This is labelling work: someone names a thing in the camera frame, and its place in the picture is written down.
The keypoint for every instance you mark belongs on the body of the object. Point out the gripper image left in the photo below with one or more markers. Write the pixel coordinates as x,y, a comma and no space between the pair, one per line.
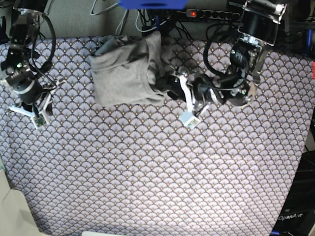
29,91

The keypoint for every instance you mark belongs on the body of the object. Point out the blue post right edge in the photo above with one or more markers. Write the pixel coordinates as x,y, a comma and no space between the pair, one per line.
308,42

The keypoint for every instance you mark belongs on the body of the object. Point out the fan-patterned table cloth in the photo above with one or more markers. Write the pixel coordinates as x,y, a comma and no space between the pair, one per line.
136,170

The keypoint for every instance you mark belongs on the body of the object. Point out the light grey T-shirt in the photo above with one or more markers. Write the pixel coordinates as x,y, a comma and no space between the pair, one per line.
125,70

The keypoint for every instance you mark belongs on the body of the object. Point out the black power strip red switch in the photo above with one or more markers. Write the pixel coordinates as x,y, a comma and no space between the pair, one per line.
213,15

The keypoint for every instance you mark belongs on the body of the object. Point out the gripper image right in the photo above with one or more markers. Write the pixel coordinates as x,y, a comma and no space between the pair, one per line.
203,90

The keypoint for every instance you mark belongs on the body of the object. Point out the red clamp at table right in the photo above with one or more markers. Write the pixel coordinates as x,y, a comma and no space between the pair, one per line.
313,70

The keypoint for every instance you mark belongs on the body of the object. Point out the white camera bracket image left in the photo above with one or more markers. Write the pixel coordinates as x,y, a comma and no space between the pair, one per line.
39,117

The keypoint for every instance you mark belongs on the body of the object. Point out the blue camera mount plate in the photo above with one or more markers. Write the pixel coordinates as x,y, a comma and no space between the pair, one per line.
153,4

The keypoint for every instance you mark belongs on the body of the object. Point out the blue vertical post centre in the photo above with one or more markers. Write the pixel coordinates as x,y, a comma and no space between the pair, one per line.
157,23

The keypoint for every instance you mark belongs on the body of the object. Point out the black OpenArm computer box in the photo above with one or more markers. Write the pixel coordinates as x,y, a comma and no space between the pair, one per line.
297,217

